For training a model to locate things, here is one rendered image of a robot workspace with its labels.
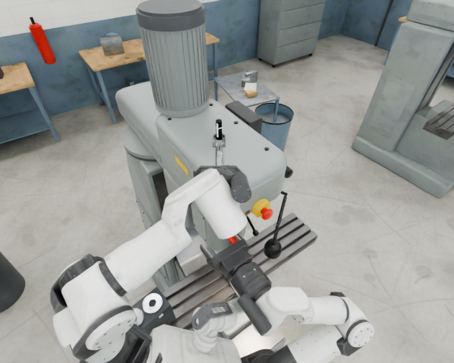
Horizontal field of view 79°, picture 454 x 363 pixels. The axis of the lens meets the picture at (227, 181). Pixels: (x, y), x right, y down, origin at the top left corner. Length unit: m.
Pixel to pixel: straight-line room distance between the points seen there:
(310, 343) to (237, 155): 0.57
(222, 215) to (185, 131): 0.50
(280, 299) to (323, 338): 0.23
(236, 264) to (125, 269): 0.39
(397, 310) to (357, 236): 0.73
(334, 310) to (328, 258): 2.12
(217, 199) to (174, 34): 0.55
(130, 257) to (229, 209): 0.18
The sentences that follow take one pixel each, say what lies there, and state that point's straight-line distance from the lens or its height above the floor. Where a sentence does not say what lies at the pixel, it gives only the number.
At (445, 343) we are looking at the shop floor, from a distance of 3.02.
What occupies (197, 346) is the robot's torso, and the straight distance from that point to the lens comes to 0.83.
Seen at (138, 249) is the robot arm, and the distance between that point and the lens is 0.47.
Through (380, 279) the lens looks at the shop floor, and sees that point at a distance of 3.03.
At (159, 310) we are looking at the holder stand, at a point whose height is 1.11.
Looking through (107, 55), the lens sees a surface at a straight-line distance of 4.65.
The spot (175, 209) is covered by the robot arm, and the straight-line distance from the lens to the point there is 0.46.
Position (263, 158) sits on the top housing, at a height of 1.89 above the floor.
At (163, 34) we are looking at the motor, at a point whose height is 2.16.
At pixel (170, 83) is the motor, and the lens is 0.96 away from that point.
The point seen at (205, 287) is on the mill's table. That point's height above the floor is 0.89.
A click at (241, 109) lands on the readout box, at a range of 1.37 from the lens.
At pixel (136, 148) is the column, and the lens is 1.46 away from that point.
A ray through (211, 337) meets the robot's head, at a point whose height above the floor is 1.63.
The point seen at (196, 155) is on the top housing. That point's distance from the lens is 0.84.
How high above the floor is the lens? 2.42
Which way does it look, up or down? 45 degrees down
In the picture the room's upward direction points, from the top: straight up
